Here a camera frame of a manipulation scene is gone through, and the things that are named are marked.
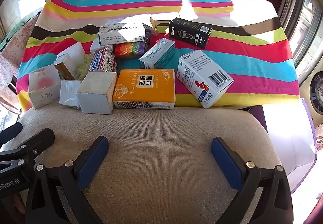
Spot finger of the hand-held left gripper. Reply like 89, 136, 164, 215
0, 122, 24, 144
0, 128, 55, 176

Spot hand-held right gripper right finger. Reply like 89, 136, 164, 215
211, 137, 294, 224

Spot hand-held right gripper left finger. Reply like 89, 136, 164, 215
25, 136, 109, 224

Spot white box pink circle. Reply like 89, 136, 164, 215
28, 64, 62, 110

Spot plastic white box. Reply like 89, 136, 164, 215
59, 80, 82, 108

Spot white purple-edged bin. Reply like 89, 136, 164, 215
249, 99, 318, 199

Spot white cube box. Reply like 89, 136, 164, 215
76, 72, 118, 115

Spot brown gold box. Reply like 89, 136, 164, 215
53, 60, 77, 80

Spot green sponge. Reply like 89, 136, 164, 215
76, 54, 92, 80

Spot orange tissue pack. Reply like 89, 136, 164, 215
112, 69, 176, 110

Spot white box red blue label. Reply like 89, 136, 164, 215
177, 50, 234, 109

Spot tall white box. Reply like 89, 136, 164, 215
57, 42, 85, 79

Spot red patterned box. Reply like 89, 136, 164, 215
88, 46, 117, 73

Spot small white box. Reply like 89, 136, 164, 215
90, 38, 113, 55

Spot rainbow knitted pouch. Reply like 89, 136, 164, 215
114, 42, 147, 59

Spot blue white carton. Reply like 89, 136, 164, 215
139, 38, 176, 70

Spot long white printed box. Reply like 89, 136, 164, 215
98, 22, 146, 46

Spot dark purple packet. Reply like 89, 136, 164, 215
142, 23, 157, 50

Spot black box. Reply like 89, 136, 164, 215
168, 17, 213, 49

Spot person's left hand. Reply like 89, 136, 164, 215
9, 192, 26, 214

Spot beige cushion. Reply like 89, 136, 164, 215
1, 101, 283, 224

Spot pink floral cloth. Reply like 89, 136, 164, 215
0, 16, 42, 113

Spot mint green cloth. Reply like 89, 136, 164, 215
0, 21, 24, 45

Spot striped colourful blanket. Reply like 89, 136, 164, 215
16, 0, 301, 113

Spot gold washing machine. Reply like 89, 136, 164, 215
299, 55, 323, 134

